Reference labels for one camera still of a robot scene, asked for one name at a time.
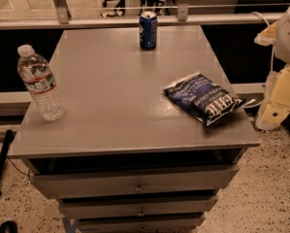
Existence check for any black object on floor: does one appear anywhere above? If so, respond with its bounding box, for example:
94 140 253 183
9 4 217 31
0 220 17 233

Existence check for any grey metal railing frame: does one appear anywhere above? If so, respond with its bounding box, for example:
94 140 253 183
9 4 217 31
0 0 290 29

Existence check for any black office chair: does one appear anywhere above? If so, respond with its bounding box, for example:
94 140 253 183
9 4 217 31
100 0 125 17

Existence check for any thin black floor cable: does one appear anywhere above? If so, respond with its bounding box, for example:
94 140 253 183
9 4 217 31
0 147 32 179

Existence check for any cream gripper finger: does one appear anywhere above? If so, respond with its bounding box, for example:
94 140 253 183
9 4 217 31
255 63 290 130
254 21 278 47

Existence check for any grey drawer cabinet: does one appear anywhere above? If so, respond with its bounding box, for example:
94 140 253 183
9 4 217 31
11 25 259 233

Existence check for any blue chips bag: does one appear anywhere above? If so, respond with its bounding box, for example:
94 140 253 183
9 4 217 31
164 72 254 127

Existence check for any white cable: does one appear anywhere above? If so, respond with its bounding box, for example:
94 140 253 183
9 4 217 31
250 11 278 110

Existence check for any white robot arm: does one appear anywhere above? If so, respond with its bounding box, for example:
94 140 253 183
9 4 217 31
254 6 290 130

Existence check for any clear plastic water bottle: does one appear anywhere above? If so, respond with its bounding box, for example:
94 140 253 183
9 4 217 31
17 45 66 121

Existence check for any blue pepsi soda can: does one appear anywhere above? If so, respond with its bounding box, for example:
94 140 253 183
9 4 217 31
139 11 157 50

